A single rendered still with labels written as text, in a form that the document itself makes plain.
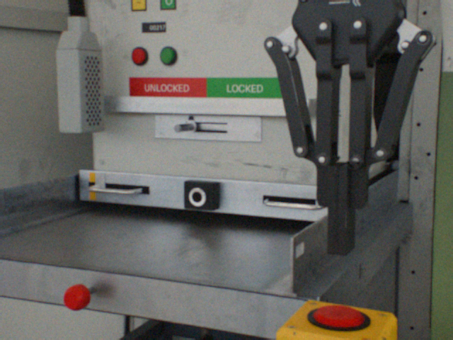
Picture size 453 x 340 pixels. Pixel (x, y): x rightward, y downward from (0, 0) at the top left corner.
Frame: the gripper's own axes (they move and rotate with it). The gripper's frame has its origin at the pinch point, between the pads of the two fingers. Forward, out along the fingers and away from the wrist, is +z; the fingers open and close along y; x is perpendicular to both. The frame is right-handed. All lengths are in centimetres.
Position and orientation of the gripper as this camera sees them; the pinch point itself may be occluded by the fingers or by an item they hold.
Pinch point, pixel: (342, 207)
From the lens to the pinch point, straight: 51.7
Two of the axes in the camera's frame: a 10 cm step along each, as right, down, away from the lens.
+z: 0.0, 9.9, 1.3
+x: -4.0, 1.2, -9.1
